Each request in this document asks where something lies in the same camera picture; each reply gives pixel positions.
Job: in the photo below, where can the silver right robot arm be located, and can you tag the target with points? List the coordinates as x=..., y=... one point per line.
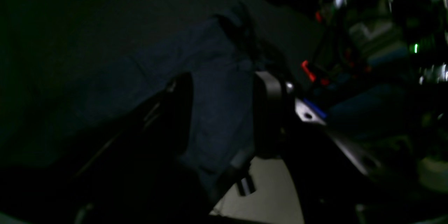
x=363, y=36

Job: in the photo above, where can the blue clamp far right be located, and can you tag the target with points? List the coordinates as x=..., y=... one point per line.
x=315, y=108

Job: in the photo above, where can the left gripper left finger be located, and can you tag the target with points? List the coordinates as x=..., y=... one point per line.
x=142, y=141

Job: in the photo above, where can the dark navy t-shirt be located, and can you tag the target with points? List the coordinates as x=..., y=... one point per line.
x=205, y=76

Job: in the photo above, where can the orange clamp far right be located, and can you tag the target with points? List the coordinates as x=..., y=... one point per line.
x=316, y=75

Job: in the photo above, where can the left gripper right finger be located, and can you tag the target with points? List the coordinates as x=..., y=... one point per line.
x=272, y=99

